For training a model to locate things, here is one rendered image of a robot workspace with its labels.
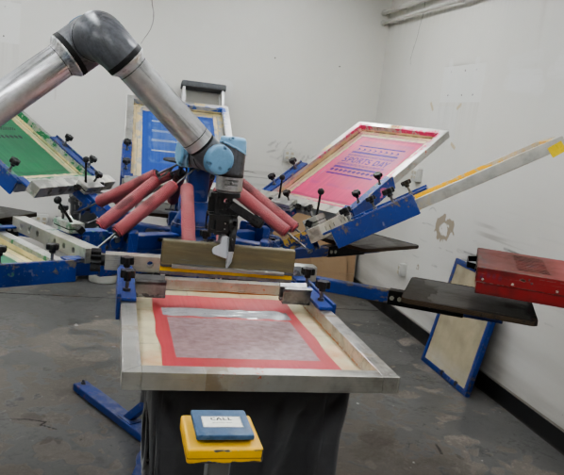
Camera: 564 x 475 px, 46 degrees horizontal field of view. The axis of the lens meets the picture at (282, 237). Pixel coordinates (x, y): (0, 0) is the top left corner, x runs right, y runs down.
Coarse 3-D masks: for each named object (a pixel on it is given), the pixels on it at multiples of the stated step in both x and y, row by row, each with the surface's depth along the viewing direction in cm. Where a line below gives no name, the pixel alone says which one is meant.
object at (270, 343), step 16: (224, 304) 197; (240, 304) 198; (256, 304) 201; (272, 304) 203; (240, 320) 183; (256, 320) 184; (272, 320) 186; (288, 320) 188; (240, 336) 169; (256, 336) 171; (272, 336) 172; (288, 336) 174; (304, 336) 175; (256, 352) 159; (272, 352) 160; (288, 352) 162; (304, 352) 163; (320, 352) 164; (272, 368) 150; (288, 368) 152; (304, 368) 153; (320, 368) 154; (336, 368) 155
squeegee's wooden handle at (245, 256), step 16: (176, 240) 185; (192, 240) 188; (160, 256) 187; (176, 256) 186; (192, 256) 187; (208, 256) 188; (240, 256) 190; (256, 256) 191; (272, 256) 192; (288, 256) 193; (288, 272) 194
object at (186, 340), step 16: (160, 304) 189; (176, 304) 191; (192, 304) 193; (208, 304) 195; (160, 320) 175; (176, 320) 176; (192, 320) 178; (208, 320) 179; (224, 320) 181; (160, 336) 162; (176, 336) 164; (192, 336) 165; (208, 336) 166; (224, 336) 168; (176, 352) 153; (192, 352) 154; (208, 352) 155; (224, 352) 156; (240, 352) 158
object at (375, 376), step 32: (192, 288) 207; (224, 288) 209; (256, 288) 212; (128, 320) 161; (320, 320) 188; (128, 352) 140; (352, 352) 162; (128, 384) 130; (160, 384) 132; (192, 384) 133; (224, 384) 135; (256, 384) 137; (288, 384) 138; (320, 384) 140; (352, 384) 142; (384, 384) 143
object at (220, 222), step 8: (216, 192) 185; (208, 200) 188; (216, 200) 185; (232, 200) 186; (208, 208) 186; (216, 208) 185; (224, 208) 186; (216, 216) 184; (224, 216) 184; (232, 216) 186; (208, 224) 184; (216, 224) 184; (224, 224) 185; (232, 224) 185; (208, 232) 184; (216, 232) 185; (224, 232) 186
